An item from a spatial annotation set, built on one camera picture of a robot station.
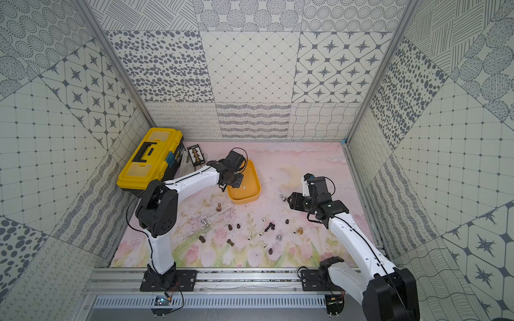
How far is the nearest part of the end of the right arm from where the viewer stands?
0.57 m

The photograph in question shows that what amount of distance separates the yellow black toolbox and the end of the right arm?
24.6 inches

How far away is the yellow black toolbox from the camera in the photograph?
2.84ft
